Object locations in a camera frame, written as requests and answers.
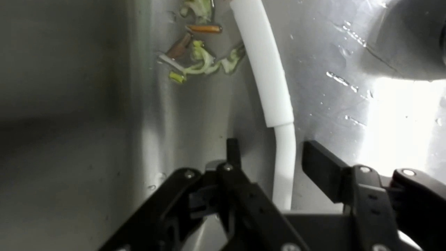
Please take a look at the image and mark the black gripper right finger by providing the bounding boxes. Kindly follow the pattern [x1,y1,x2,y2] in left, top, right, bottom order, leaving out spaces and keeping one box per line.
[301,140,446,251]

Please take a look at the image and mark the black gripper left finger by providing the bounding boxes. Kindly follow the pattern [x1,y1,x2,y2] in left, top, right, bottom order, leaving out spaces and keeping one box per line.
[99,137,311,251]

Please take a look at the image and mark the white dish brush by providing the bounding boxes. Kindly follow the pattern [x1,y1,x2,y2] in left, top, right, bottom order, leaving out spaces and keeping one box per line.
[230,0,298,212]

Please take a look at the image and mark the stainless steel sink basin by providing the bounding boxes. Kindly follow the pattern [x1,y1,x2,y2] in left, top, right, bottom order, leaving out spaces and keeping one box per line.
[0,0,446,251]

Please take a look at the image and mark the vegetable food scraps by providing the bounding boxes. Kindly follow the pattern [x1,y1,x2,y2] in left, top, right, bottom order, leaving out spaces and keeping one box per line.
[158,0,248,87]

